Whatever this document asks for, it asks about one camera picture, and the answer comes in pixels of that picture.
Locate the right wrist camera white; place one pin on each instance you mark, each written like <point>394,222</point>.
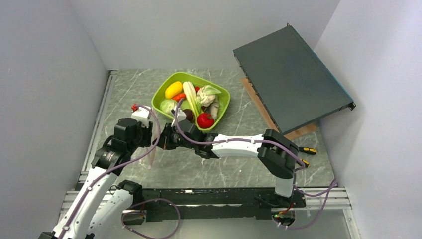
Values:
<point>178,116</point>

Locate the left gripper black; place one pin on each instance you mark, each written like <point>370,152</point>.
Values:
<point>148,133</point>

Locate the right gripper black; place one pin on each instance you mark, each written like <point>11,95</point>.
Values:
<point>165,142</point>

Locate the green toy cabbage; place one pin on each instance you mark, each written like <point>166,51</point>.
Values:
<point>167,105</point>

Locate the wooden board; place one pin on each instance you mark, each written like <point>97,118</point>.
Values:
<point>312,127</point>

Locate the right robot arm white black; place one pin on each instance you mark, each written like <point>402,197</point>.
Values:
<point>278,154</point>

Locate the grey toy fish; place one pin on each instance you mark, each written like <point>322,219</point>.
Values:
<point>213,108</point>

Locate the green plastic tray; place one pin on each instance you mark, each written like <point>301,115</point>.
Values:
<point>224,97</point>

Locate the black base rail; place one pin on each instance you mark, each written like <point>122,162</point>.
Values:
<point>259,203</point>

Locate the white toy cauliflower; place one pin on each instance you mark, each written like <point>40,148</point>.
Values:
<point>206,95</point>

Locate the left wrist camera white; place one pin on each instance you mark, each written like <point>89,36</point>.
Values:
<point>141,114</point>

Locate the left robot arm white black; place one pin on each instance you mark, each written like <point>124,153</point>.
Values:
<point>84,219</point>

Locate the green toy celery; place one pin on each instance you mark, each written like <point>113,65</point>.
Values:
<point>191,96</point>

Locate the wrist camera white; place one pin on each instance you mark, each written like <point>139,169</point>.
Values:
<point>178,116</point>
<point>141,114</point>

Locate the clear zip top bag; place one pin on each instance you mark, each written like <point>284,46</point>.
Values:
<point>151,156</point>

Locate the dark grey metal case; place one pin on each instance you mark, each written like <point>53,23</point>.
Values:
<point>293,84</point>

